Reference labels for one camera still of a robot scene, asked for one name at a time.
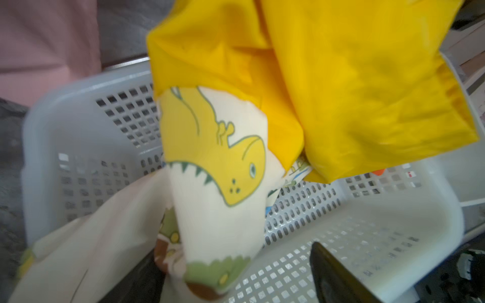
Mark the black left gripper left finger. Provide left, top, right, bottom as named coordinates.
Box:
left=99, top=250, right=165, bottom=303

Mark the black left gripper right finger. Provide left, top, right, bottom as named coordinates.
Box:
left=309, top=242, right=380, bottom=303

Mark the dinosaur print cream garment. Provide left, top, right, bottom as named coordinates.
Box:
left=10, top=87, right=303, bottom=302

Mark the yellow jacket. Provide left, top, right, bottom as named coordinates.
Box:
left=147, top=1, right=479, bottom=184

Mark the white perforated laundry basket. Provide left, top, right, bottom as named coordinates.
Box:
left=11, top=63, right=484, bottom=302

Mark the pink jacket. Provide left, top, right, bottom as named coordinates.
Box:
left=1, top=1, right=101, bottom=107

